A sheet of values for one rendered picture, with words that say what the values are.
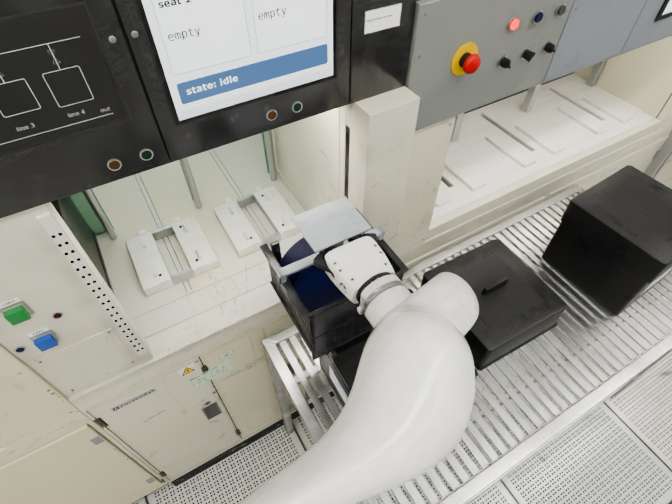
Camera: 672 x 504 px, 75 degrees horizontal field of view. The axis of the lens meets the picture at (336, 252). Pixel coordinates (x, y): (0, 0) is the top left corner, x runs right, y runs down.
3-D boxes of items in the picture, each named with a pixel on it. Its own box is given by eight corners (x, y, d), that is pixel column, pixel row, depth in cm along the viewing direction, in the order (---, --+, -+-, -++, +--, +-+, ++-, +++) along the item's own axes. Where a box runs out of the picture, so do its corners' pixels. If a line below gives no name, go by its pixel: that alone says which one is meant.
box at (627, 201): (616, 319, 128) (666, 266, 109) (537, 256, 143) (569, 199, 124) (670, 275, 138) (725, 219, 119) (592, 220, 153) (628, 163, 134)
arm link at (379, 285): (361, 327, 75) (352, 314, 77) (403, 305, 78) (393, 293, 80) (363, 299, 69) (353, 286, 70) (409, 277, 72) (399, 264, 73)
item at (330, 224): (307, 372, 96) (297, 288, 72) (269, 305, 108) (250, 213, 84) (399, 325, 104) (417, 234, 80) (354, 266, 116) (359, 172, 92)
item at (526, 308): (479, 372, 118) (492, 349, 108) (414, 292, 134) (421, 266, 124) (558, 325, 127) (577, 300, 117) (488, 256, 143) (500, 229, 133)
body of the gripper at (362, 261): (352, 317, 76) (321, 272, 82) (401, 293, 79) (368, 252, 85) (354, 292, 70) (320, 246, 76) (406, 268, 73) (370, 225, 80)
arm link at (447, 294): (475, 245, 44) (443, 264, 74) (349, 342, 45) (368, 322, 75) (535, 317, 43) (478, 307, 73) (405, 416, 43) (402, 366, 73)
